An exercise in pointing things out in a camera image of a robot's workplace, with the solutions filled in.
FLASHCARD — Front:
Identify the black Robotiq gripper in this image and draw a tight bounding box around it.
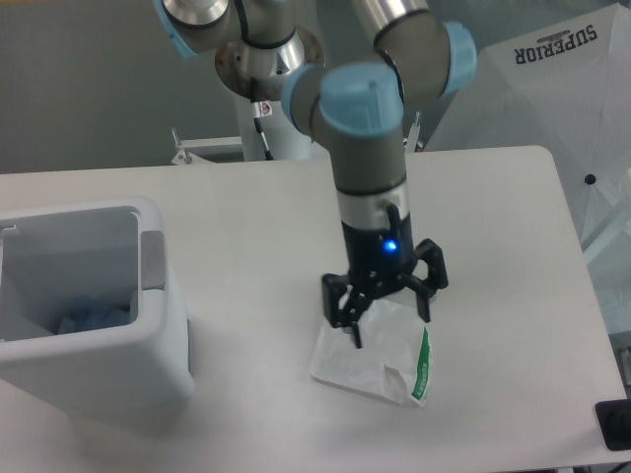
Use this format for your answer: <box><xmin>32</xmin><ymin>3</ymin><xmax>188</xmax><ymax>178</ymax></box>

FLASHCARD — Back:
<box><xmin>321</xmin><ymin>216</ymin><xmax>449</xmax><ymax>349</ymax></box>

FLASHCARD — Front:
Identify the white green plastic wrapper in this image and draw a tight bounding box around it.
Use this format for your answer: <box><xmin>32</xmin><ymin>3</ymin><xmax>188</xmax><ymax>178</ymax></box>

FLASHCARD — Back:
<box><xmin>310</xmin><ymin>300</ymin><xmax>432</xmax><ymax>406</ymax></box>

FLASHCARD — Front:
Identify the crushed clear plastic bottle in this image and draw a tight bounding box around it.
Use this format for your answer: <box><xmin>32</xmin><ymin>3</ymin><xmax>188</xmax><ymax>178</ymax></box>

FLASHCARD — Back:
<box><xmin>57</xmin><ymin>304</ymin><xmax>132</xmax><ymax>335</ymax></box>

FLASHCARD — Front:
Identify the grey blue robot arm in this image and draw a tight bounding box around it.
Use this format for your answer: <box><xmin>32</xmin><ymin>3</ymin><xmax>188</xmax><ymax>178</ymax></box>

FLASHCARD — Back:
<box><xmin>154</xmin><ymin>1</ymin><xmax>476</xmax><ymax>336</ymax></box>

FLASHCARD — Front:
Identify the white plastic trash can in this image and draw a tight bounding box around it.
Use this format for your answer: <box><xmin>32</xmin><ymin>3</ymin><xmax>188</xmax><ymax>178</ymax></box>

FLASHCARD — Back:
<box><xmin>1</xmin><ymin>197</ymin><xmax>194</xmax><ymax>415</ymax></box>

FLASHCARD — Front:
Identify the metal clamp screw right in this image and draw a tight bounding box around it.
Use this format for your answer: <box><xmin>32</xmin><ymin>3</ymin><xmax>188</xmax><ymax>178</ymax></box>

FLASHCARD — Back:
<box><xmin>403</xmin><ymin>110</ymin><xmax>424</xmax><ymax>154</ymax></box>

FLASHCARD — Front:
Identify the black device at table edge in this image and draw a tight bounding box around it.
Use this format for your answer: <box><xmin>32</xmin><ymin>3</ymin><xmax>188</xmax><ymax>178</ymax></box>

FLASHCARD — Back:
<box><xmin>595</xmin><ymin>399</ymin><xmax>630</xmax><ymax>451</ymax></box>

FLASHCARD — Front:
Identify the white Superior umbrella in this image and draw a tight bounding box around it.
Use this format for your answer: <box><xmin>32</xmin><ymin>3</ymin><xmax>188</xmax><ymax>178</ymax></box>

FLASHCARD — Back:
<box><xmin>427</xmin><ymin>4</ymin><xmax>630</xmax><ymax>247</ymax></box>

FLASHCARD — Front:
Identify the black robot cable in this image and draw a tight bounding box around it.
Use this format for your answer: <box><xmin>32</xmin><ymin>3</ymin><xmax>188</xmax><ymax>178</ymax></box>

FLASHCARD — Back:
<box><xmin>248</xmin><ymin>77</ymin><xmax>275</xmax><ymax>162</ymax></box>

